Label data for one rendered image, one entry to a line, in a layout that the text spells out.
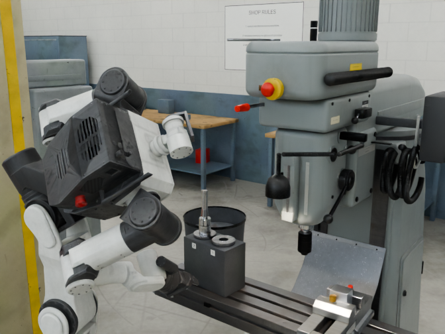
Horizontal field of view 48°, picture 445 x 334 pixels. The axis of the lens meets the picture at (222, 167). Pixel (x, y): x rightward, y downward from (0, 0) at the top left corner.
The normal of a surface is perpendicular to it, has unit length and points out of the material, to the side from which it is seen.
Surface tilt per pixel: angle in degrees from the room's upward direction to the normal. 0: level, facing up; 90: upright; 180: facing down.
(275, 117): 90
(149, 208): 51
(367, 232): 90
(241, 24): 90
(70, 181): 75
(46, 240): 90
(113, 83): 61
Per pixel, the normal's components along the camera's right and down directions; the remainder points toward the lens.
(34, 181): -0.32, 0.22
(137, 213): -0.32, -0.44
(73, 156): -0.73, -0.10
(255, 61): -0.61, 0.19
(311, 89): 0.04, 0.24
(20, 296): 0.80, 0.15
